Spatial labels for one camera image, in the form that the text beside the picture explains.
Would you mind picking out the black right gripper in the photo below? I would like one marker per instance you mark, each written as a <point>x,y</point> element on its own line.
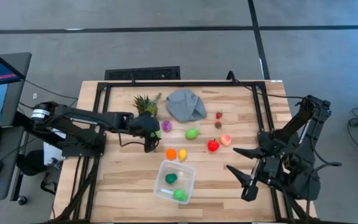
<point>269,169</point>

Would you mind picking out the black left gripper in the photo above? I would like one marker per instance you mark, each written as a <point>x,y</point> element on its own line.
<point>145,124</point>

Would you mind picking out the light green round toy fruit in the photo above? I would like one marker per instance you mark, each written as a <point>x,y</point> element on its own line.
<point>156,134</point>

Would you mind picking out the peach coloured toy peach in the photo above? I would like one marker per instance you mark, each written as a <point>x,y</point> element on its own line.
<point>225,140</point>

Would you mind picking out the red toy bell pepper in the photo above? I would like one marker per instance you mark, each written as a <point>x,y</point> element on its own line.
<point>213,145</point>

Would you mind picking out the orange toy orange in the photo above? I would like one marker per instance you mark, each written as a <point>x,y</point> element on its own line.
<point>171,154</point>

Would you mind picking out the grey cloth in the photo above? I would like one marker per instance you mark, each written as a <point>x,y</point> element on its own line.
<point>185,105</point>

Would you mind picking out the green oval toy fruit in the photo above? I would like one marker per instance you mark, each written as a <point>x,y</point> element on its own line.
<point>191,133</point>

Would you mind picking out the red toy strawberry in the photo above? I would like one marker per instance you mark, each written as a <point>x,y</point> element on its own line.
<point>218,115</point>
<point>218,125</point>

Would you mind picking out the dark green toy pepper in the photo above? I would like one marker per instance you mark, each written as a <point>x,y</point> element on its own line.
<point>171,178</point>

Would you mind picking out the clear plastic tupperware container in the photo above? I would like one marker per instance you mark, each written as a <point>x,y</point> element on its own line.
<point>185,174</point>

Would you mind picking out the bright green toy fruit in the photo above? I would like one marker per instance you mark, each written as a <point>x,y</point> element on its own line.
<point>180,195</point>

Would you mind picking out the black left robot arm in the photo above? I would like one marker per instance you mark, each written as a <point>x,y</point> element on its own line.
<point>104,119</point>

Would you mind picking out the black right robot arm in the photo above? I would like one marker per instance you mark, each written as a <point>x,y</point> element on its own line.
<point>291,124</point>

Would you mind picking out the small potted succulent plant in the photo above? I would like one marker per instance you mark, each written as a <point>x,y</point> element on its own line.
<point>145,104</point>

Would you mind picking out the yellow toy lemon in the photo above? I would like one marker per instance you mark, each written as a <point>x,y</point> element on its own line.
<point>182,154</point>

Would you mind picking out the black floor vent grille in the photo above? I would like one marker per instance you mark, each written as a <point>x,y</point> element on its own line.
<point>141,73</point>

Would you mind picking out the white paper sheet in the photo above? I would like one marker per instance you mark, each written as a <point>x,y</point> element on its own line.
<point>51,155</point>

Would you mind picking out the black rounded bag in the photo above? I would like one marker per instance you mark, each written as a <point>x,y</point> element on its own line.
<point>31,161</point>

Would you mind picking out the grey desk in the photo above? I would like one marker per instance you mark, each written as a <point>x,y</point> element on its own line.
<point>17,93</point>

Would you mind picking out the black caster wheel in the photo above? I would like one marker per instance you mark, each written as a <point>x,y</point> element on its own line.
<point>22,200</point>

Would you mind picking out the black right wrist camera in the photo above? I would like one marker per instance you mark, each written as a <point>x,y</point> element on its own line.
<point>250,193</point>

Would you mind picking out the black aluminium table frame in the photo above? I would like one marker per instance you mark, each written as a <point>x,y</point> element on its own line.
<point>182,84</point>

